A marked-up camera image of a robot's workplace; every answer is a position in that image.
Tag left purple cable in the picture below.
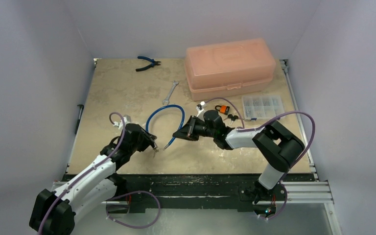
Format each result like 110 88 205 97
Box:
37 112 127 235

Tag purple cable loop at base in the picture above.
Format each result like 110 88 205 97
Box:
105 189 162 230

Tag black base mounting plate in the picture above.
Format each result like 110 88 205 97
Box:
61 173 315 215

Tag black handle tool at edge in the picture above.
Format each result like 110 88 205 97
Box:
74 104 84 135

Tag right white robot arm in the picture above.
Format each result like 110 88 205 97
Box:
172 110 307 204

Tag pink translucent plastic toolbox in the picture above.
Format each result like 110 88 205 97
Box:
185 38 276 101

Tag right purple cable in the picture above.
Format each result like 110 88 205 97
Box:
204 97 316 182

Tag blue cable lock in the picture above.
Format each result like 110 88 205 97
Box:
145 104 186 151

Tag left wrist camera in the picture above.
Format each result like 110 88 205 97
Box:
109 113 132 129

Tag blue handled pliers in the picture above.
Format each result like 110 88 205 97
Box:
135 56 162 72

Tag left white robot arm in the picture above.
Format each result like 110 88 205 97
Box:
29 123 157 235

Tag black head padlock keys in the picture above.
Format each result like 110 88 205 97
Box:
224 114 240 126

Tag orange black padlock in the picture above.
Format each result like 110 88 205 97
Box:
214 105 231 115

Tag clear plastic screw organizer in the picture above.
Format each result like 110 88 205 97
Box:
241 95 284 121

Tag silver open end wrench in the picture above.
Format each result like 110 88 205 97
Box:
162 80 179 105

